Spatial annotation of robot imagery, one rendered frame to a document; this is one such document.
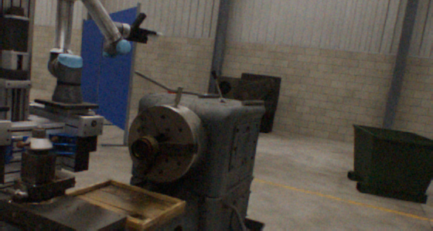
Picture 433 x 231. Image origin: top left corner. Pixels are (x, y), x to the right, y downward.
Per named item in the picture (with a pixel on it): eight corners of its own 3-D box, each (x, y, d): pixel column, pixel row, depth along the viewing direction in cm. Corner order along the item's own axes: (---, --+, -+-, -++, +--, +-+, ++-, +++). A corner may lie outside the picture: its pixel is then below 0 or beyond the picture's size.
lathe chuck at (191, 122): (131, 161, 173) (149, 94, 165) (191, 190, 160) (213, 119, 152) (119, 164, 165) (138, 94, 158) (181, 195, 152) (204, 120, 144)
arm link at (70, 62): (60, 82, 181) (63, 52, 178) (52, 79, 191) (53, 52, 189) (84, 83, 187) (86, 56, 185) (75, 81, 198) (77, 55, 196)
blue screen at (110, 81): (61, 109, 995) (67, 16, 955) (91, 111, 1030) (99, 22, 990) (101, 146, 631) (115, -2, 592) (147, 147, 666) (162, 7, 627)
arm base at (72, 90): (45, 99, 188) (46, 79, 187) (69, 99, 201) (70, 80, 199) (65, 103, 180) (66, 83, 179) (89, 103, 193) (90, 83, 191)
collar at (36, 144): (39, 143, 115) (39, 133, 114) (58, 148, 111) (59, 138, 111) (17, 146, 108) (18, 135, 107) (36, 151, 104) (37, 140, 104)
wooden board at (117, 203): (109, 187, 161) (110, 178, 161) (185, 211, 145) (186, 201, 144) (56, 205, 135) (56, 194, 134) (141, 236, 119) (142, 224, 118)
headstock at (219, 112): (182, 156, 236) (190, 93, 229) (257, 174, 214) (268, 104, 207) (124, 174, 184) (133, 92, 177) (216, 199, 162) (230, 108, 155)
